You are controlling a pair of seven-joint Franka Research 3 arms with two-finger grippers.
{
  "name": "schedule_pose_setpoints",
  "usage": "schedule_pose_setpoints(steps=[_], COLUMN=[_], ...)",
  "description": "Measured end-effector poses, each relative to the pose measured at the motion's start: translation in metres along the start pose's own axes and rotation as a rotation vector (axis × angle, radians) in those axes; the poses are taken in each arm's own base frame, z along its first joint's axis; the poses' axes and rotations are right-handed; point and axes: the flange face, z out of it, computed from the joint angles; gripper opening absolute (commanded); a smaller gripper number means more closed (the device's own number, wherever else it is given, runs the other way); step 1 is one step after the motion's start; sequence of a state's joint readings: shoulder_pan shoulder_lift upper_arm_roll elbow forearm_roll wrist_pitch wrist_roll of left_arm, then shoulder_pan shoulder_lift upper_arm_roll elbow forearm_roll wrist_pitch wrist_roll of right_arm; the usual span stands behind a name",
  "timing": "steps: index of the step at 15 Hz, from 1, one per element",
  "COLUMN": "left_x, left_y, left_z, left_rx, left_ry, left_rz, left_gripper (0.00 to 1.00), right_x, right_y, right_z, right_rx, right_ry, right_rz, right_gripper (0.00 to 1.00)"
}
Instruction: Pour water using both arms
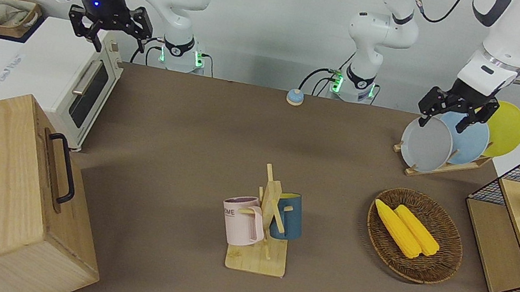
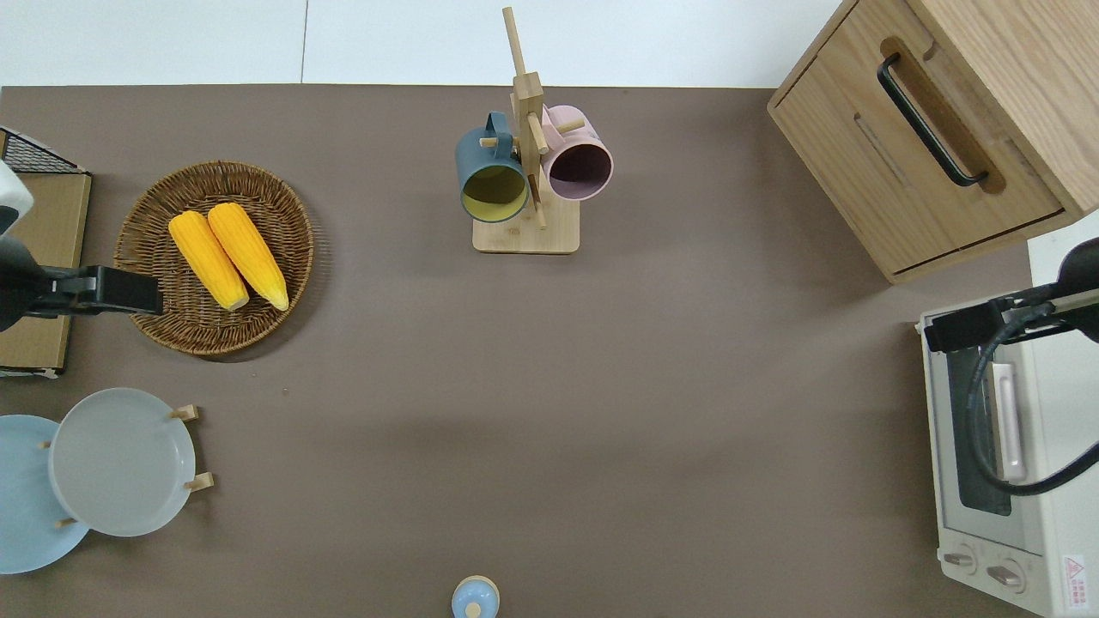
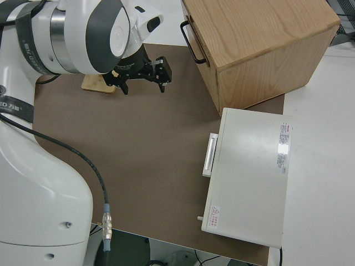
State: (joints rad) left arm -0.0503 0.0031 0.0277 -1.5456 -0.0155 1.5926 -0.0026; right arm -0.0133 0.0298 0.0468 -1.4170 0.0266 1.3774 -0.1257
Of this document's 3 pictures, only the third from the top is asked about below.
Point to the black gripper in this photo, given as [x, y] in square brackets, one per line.
[130, 66]

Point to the wooden mug stand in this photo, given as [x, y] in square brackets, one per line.
[94, 84]

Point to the cream toaster oven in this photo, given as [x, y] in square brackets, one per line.
[249, 180]

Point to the brown table mat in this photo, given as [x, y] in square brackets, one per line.
[144, 155]

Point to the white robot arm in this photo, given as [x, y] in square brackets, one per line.
[41, 180]

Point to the black mesh panel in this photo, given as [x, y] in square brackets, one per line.
[345, 30]

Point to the black pedestal base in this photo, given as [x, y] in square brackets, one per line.
[130, 249]

